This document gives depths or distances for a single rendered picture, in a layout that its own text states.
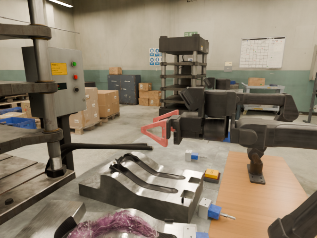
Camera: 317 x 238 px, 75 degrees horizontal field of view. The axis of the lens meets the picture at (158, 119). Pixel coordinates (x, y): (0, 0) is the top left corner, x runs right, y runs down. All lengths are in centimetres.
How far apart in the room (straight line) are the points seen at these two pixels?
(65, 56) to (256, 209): 127
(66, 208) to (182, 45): 432
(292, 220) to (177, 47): 441
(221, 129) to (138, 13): 797
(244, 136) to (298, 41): 690
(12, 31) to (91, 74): 838
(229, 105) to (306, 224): 33
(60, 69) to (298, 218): 127
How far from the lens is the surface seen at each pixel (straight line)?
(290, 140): 54
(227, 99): 51
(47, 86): 112
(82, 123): 463
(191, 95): 51
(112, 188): 90
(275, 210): 102
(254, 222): 93
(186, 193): 87
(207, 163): 130
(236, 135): 50
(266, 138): 52
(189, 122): 51
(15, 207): 113
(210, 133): 51
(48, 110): 116
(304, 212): 64
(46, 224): 75
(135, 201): 87
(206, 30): 742
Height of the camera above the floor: 135
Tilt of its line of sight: 14 degrees down
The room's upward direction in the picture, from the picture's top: straight up
